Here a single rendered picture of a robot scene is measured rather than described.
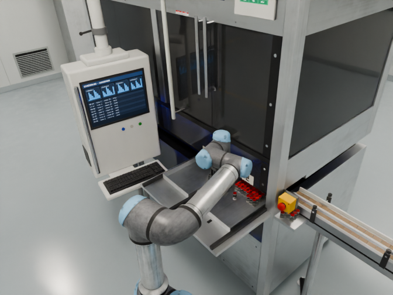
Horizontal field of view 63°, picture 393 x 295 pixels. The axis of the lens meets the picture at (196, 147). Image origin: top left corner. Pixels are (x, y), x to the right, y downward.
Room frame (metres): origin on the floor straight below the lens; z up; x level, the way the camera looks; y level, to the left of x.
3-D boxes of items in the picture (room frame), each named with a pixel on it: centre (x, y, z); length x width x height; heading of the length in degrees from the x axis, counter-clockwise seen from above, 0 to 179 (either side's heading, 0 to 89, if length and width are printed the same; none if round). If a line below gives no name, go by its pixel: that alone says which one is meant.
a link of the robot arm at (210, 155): (1.06, -0.06, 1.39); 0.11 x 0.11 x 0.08; 54
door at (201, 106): (1.80, 0.04, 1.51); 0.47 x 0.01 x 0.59; 38
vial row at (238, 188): (1.36, -0.27, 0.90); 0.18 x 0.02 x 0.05; 38
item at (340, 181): (2.33, -0.16, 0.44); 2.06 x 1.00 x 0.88; 38
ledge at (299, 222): (1.20, -0.49, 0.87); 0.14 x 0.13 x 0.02; 128
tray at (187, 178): (1.58, 0.01, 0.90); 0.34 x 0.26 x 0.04; 128
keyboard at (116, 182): (1.69, 0.42, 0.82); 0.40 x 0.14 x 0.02; 121
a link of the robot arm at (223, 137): (1.15, -0.11, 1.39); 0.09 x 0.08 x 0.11; 144
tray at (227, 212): (1.31, -0.20, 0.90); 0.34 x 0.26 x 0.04; 128
